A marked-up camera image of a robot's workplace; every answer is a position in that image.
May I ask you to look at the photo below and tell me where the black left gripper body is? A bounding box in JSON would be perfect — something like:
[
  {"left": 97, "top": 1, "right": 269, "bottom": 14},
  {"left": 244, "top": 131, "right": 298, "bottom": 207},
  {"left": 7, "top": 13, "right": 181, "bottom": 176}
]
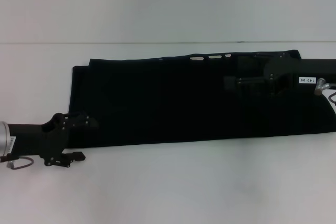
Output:
[{"left": 6, "top": 112, "right": 77, "bottom": 167}]

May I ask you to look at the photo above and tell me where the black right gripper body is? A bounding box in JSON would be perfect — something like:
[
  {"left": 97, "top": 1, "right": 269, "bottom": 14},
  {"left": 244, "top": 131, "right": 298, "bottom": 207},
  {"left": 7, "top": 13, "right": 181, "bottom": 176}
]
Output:
[{"left": 263, "top": 56, "right": 336, "bottom": 97}]

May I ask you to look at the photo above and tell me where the black shirt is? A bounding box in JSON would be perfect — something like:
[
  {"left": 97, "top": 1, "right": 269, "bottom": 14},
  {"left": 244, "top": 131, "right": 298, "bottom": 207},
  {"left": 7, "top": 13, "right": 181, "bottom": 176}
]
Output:
[{"left": 68, "top": 49, "right": 336, "bottom": 147}]

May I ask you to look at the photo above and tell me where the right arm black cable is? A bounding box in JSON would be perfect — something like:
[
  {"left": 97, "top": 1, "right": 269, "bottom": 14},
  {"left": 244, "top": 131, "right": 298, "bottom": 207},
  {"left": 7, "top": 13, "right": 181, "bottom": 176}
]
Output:
[{"left": 314, "top": 78, "right": 336, "bottom": 107}]

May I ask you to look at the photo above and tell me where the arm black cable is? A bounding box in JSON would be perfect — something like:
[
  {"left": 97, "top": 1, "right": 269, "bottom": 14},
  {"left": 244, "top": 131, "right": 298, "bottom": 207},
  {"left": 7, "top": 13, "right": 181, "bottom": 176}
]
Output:
[
  {"left": 314, "top": 78, "right": 336, "bottom": 107},
  {"left": 5, "top": 155, "right": 35, "bottom": 170}
]

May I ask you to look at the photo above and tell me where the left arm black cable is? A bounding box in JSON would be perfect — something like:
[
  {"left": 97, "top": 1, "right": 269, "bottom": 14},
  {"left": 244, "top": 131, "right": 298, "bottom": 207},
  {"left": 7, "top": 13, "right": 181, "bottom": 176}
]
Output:
[{"left": 5, "top": 155, "right": 35, "bottom": 170}]

